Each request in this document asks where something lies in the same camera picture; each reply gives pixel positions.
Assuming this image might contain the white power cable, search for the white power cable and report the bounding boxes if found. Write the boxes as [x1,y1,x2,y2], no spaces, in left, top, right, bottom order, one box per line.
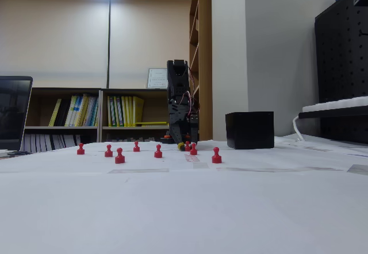
[292,115,305,142]

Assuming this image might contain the framed white certificate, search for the framed white certificate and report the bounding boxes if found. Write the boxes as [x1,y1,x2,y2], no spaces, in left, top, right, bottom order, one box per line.
[147,68,169,89]

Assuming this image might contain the yellow binder with label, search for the yellow binder with label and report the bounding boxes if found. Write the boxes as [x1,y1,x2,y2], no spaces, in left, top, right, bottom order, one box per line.
[114,95,122,128]
[107,95,116,128]

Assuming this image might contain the thin yellow book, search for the thin yellow book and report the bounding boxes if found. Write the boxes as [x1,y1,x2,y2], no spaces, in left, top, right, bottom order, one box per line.
[48,98,62,128]

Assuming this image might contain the black pegboard shelf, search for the black pegboard shelf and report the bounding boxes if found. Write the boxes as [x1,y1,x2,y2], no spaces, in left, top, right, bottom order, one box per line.
[298,106,368,120]

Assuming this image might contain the black wall conduit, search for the black wall conduit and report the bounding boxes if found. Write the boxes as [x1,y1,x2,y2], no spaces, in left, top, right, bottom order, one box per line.
[106,0,112,89]

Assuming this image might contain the black pegboard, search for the black pegboard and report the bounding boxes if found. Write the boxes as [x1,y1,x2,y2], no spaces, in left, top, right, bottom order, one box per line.
[314,0,368,145]

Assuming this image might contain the black box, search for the black box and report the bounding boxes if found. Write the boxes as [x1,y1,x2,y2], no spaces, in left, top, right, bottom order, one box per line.
[225,111,275,150]

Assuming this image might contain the slim yellow ring binder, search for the slim yellow ring binder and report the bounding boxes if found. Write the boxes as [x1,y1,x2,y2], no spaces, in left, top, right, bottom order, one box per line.
[120,95,128,128]
[126,95,135,128]

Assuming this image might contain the low wooden bookshelf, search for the low wooden bookshelf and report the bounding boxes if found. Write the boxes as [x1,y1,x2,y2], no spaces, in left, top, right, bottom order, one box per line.
[99,88,173,143]
[24,87,103,153]

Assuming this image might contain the white paper table cover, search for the white paper table cover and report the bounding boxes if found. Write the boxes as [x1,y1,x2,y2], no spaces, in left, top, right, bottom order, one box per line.
[0,134,368,254]

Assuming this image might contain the tall wooden bookshelf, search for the tall wooden bookshelf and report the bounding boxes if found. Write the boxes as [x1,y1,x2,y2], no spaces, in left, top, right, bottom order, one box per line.
[189,0,213,141]

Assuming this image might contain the black laptop screen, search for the black laptop screen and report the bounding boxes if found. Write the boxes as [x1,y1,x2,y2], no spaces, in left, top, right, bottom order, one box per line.
[0,76,33,152]

